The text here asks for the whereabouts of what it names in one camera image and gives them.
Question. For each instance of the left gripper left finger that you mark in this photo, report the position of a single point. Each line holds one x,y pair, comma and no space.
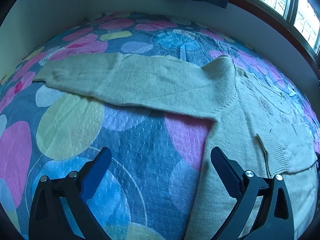
47,218

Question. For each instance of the colourful floral bedspread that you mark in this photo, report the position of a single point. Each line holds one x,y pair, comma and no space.
150,186

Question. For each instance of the cream knitted sweater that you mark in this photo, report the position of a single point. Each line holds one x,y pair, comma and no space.
255,123

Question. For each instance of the window with wooden frame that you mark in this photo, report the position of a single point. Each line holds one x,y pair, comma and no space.
296,20

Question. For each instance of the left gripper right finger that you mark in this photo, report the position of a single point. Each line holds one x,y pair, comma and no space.
274,219

